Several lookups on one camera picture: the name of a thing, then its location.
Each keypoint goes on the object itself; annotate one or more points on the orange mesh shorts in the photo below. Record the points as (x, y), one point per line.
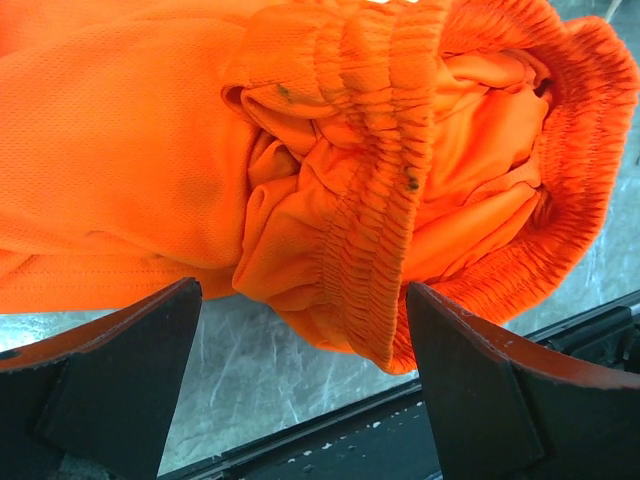
(315, 156)

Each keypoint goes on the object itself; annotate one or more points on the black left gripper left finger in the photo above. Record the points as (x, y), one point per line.
(105, 391)

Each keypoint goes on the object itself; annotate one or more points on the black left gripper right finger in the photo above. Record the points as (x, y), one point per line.
(561, 403)

